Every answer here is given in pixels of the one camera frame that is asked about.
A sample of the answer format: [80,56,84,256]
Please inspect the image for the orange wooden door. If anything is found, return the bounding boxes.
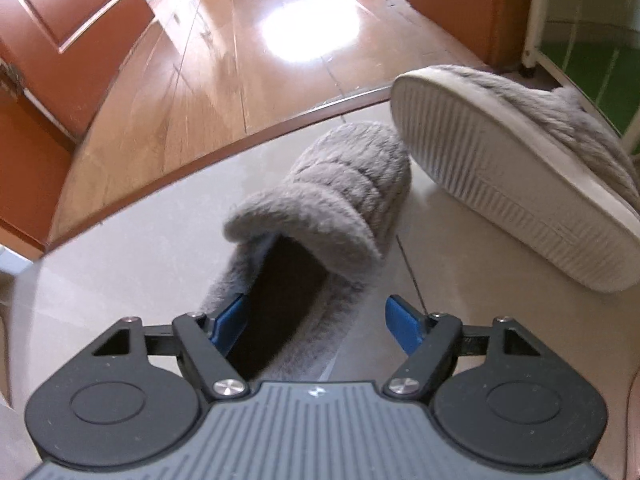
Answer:
[0,0,157,137]

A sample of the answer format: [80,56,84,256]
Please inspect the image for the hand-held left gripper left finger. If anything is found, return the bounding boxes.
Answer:
[91,294,251,402]

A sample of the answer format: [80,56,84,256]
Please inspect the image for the grey fluffy slipper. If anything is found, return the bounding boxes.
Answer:
[200,120,414,382]
[390,65,640,295]

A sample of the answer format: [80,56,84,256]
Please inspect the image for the white rack with green shelves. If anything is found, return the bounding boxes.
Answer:
[520,0,640,142]

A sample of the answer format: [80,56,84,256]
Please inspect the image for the metal door hinge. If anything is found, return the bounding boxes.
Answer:
[0,61,25,95]

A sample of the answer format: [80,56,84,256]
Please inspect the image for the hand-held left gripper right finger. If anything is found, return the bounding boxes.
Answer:
[384,295,543,402]

